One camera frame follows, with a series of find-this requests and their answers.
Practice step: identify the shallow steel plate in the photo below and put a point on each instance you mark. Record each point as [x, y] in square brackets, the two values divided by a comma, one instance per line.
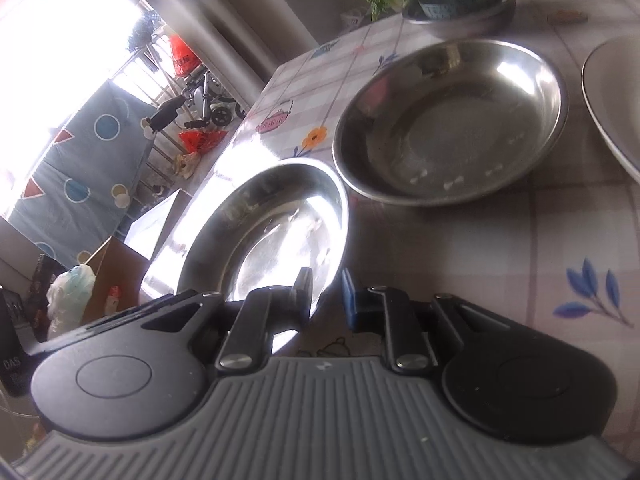
[291, 216]
[450, 123]

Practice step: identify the grey curtain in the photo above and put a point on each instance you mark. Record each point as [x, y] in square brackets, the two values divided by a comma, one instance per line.
[242, 41]

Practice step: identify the blue patterned hanging cloth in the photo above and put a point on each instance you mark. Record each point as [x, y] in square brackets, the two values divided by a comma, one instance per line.
[84, 184]

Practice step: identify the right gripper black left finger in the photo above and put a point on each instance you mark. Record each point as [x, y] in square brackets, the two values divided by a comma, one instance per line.
[264, 313]

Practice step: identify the plaid teapot tablecloth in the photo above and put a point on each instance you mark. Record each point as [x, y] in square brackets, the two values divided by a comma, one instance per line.
[558, 250]

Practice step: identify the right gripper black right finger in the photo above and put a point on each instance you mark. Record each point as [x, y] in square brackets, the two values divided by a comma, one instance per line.
[388, 312]

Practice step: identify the brown cardboard box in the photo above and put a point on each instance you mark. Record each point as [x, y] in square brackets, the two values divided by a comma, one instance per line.
[119, 271]

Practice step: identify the white ceramic calligraphy plate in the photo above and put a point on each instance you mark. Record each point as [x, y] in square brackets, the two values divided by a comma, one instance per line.
[610, 87]

